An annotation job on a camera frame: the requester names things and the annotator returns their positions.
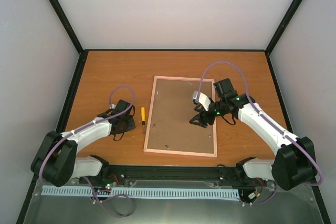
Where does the black corner post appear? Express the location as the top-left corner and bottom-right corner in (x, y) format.
(49, 0), (84, 55)
(265, 0), (303, 57)

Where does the yellow handled screwdriver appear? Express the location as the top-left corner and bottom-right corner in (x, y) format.
(141, 107), (146, 134)

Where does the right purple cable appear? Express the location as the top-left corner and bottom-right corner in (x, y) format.
(197, 60), (324, 206)

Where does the pink wooden picture frame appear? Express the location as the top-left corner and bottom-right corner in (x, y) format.
(143, 75), (218, 158)

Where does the left black corner post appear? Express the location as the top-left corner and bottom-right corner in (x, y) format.
(49, 0), (84, 55)

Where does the light blue slotted cable duct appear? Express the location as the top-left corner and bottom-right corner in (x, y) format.
(40, 185), (239, 201)

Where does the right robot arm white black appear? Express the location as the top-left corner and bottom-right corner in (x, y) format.
(190, 79), (318, 190)

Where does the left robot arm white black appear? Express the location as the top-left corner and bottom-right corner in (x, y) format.
(30, 100), (135, 187)

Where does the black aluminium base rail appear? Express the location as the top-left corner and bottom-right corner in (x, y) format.
(34, 163), (292, 185)

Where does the right black corner post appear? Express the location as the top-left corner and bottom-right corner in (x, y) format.
(265, 0), (303, 57)

